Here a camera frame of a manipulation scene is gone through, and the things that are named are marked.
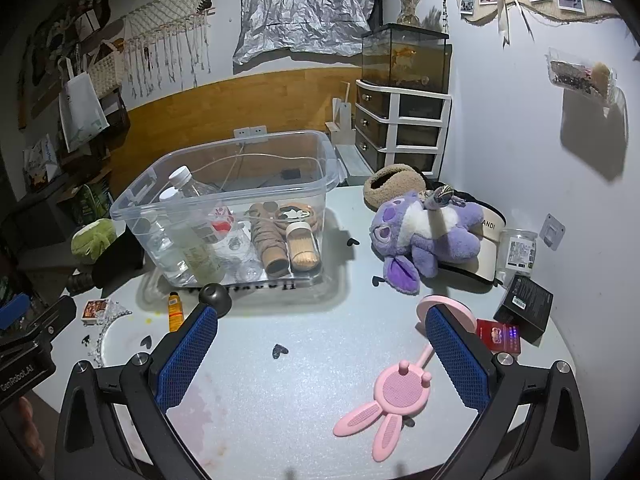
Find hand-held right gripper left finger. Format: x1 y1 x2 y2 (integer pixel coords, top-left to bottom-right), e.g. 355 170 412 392
54 305 221 480

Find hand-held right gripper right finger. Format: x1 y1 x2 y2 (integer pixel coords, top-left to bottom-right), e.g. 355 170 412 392
425 305 592 480

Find red cigarette box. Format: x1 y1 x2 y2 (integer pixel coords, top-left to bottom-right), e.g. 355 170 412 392
475 317 522 356

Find orange tube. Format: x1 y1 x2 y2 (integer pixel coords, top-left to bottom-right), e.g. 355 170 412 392
167 291 185 333

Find black round knob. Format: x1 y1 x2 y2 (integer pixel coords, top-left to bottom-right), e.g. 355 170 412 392
198 282 233 318

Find pink rabbit phone stand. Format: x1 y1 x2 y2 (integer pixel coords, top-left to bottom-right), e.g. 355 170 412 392
332 295 473 463

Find clear plastic storage box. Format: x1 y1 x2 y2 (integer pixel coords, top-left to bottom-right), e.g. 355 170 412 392
109 130 346 291

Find person's left hand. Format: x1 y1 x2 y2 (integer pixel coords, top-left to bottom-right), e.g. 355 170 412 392
0 394 47 466

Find blue object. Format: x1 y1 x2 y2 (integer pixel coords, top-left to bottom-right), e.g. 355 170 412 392
0 292 31 331

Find clear plastic tiara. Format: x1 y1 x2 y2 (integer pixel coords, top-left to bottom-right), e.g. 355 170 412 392
82 300 133 376

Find black cardboard box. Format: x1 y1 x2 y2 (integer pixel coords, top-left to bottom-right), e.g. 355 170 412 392
492 272 555 346

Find small patterned card box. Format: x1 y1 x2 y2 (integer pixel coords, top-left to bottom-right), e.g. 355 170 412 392
81 298 112 323

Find black cylinder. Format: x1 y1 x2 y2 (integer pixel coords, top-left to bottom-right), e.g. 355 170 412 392
65 270 101 296

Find purple plush toy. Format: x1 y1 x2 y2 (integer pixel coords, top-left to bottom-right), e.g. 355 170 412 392
369 190 483 296

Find black cloth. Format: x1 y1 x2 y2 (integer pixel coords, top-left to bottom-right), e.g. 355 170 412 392
90 230 146 291

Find labelled glass jar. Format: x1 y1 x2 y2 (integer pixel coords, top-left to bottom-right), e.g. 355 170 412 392
497 227 538 281

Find white visor cap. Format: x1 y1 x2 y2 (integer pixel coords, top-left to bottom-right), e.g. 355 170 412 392
435 192 508 286

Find green plush toy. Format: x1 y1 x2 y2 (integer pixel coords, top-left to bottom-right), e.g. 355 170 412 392
70 217 117 264

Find brown twine spool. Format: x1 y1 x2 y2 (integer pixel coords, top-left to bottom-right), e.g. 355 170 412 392
249 202 291 276

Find toothpick jar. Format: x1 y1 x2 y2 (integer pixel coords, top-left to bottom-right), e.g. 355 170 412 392
285 221 322 272

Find patterned fabric ball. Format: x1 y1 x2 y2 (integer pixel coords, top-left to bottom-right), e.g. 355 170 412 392
422 185 456 209

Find green printed box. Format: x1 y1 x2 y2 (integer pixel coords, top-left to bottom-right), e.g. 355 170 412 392
75 185 113 221

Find round wooden panda coaster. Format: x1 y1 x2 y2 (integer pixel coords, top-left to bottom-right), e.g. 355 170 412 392
274 201 316 226

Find beige fleece earmuffs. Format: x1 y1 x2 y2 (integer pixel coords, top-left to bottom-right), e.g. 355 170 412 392
362 164 426 211

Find white snack packet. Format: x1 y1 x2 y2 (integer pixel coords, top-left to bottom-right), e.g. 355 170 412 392
22 135 63 188

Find grey-blue box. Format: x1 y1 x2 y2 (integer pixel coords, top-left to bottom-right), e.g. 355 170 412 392
334 142 381 187

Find white tote bag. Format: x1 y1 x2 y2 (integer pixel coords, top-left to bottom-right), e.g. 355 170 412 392
57 57 110 153

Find white wooden stand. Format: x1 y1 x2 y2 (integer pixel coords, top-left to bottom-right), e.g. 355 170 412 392
325 81 356 146

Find woven basket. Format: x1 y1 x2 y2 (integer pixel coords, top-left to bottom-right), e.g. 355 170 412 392
87 42 126 100

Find glass fish tank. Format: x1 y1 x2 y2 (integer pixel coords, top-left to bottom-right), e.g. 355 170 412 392
361 22 451 93

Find silver foil sheet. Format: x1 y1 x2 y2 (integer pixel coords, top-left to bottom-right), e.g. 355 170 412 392
232 0 383 66

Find adhesive wall hook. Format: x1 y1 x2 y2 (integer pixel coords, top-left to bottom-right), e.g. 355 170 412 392
542 212 566 250

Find white cable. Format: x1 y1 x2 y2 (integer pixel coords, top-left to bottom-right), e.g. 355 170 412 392
220 140 321 196

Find white frame drawer unit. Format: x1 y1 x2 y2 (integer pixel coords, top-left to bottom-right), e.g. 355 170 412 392
354 79 453 176

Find clear wall-mounted box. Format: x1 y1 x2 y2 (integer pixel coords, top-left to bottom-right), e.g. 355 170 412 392
546 47 626 106

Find dark floral wall decor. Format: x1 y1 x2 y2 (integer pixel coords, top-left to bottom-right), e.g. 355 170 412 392
22 0 118 131

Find white macrame wall hanging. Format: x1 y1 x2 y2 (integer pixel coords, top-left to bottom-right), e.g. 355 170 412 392
122 0 218 98

